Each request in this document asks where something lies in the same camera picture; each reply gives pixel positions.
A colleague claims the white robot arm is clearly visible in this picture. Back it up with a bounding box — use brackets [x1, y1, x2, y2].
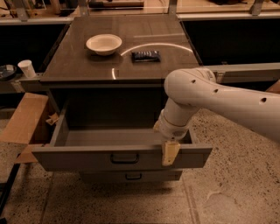
[154, 67, 280, 166]

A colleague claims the grey drawer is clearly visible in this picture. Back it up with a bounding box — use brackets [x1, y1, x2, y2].
[33, 99, 212, 172]
[80, 170, 182, 184]

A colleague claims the white paper cup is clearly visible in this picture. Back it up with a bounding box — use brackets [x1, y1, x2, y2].
[17, 59, 36, 78]

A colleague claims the white bowl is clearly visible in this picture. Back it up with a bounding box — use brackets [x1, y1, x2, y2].
[86, 34, 123, 56]

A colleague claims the grey bottom drawer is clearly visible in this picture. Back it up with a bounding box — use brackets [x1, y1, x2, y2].
[80, 170, 182, 184]

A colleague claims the dark round lid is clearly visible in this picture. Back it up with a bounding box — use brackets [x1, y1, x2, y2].
[0, 65, 17, 81]

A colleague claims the grey top drawer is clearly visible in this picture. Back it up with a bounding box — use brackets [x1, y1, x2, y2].
[33, 99, 212, 172]

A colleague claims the dark blue snack packet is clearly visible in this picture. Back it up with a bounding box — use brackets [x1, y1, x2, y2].
[131, 51, 160, 62]

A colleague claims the brown cardboard box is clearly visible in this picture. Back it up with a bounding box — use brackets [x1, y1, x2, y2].
[0, 93, 59, 164]

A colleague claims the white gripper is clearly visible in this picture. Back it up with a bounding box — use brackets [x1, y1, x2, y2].
[153, 113, 189, 166]

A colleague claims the grey drawer cabinet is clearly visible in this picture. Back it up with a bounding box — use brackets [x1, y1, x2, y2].
[39, 14, 206, 182]

